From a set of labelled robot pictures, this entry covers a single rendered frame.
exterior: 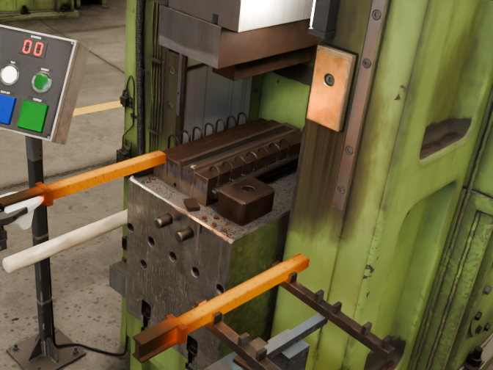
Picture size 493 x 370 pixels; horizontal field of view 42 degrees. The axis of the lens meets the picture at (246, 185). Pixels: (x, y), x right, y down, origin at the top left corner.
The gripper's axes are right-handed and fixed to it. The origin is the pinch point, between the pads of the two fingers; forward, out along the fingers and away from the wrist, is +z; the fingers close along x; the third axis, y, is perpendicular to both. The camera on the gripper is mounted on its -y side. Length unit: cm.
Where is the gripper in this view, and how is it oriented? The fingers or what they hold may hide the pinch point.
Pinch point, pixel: (34, 194)
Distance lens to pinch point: 135.4
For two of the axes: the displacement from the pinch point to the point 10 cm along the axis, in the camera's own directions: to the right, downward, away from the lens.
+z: 6.8, -3.1, 6.7
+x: 7.3, 4.0, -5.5
